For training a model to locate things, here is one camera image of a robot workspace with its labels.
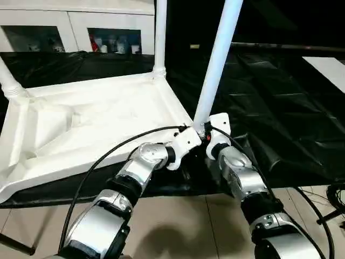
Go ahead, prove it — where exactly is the white plastic table leg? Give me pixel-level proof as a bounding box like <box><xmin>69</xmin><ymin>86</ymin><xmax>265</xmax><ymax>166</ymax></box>
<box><xmin>0</xmin><ymin>58</ymin><xmax>28</xmax><ymax>100</ymax></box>
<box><xmin>152</xmin><ymin>0</ymin><xmax>169</xmax><ymax>78</ymax></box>
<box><xmin>192</xmin><ymin>0</ymin><xmax>245</xmax><ymax>136</ymax></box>

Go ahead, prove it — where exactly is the white plastic table top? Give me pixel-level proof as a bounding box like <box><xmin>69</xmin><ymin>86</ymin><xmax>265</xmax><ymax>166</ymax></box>
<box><xmin>0</xmin><ymin>70</ymin><xmax>203</xmax><ymax>205</ymax></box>

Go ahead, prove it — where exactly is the black plastic table mat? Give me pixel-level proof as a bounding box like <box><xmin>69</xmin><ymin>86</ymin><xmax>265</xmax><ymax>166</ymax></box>
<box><xmin>0</xmin><ymin>51</ymin><xmax>345</xmax><ymax>209</ymax></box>

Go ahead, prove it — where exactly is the long dark metal rod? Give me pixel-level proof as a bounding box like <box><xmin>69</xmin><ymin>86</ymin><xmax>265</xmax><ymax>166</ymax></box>
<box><xmin>231</xmin><ymin>42</ymin><xmax>345</xmax><ymax>54</ymax></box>

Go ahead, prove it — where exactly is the white flat board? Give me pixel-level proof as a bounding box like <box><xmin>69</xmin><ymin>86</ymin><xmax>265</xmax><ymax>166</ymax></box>
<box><xmin>301</xmin><ymin>56</ymin><xmax>345</xmax><ymax>94</ymax></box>

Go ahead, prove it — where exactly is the large black backdrop sheet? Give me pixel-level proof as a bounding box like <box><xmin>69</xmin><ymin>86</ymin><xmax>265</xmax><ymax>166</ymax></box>
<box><xmin>155</xmin><ymin>0</ymin><xmax>345</xmax><ymax>50</ymax></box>

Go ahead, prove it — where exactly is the white glass-door cabinet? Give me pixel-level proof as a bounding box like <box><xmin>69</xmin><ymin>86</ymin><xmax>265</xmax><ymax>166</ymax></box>
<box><xmin>0</xmin><ymin>0</ymin><xmax>157</xmax><ymax>55</ymax></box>

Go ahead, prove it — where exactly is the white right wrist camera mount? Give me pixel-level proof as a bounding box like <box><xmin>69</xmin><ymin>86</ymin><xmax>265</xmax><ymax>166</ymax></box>
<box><xmin>206</xmin><ymin>113</ymin><xmax>232</xmax><ymax>159</ymax></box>

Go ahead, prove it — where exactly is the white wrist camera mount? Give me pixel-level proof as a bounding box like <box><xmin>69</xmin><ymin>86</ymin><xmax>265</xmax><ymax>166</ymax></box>
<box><xmin>165</xmin><ymin>125</ymin><xmax>203</xmax><ymax>172</ymax></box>
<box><xmin>206</xmin><ymin>113</ymin><xmax>232</xmax><ymax>159</ymax></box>

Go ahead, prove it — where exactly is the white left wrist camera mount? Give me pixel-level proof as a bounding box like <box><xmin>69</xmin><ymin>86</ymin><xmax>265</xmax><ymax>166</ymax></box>
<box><xmin>165</xmin><ymin>125</ymin><xmax>203</xmax><ymax>172</ymax></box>

